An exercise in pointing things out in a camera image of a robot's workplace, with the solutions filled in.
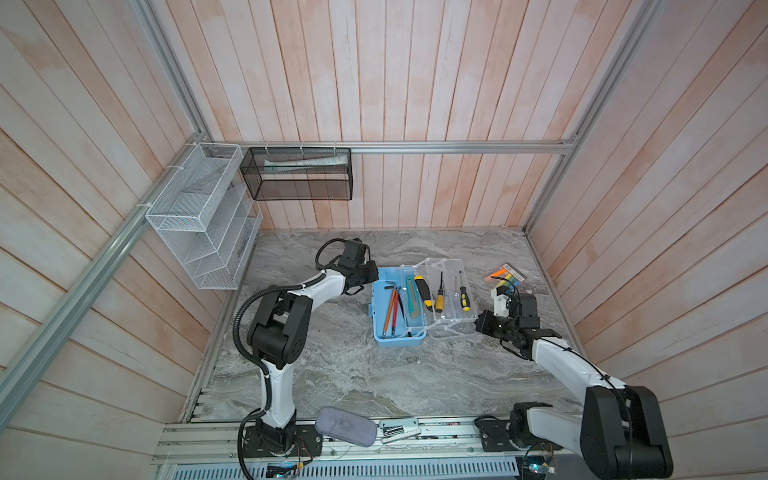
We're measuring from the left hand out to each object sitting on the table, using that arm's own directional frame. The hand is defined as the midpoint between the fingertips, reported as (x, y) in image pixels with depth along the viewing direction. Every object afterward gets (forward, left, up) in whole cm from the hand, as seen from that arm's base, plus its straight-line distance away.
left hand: (378, 275), depth 98 cm
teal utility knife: (-11, -11, +1) cm, 16 cm away
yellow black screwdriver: (-12, -25, +6) cm, 29 cm away
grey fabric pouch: (-44, +8, -4) cm, 45 cm away
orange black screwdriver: (-12, -18, +6) cm, 23 cm away
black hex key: (-18, -10, -6) cm, 21 cm away
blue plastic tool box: (-9, -6, -7) cm, 13 cm away
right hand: (-14, -30, -1) cm, 33 cm away
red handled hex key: (-11, -5, -6) cm, 14 cm away
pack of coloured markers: (+5, -47, -6) cm, 48 cm away
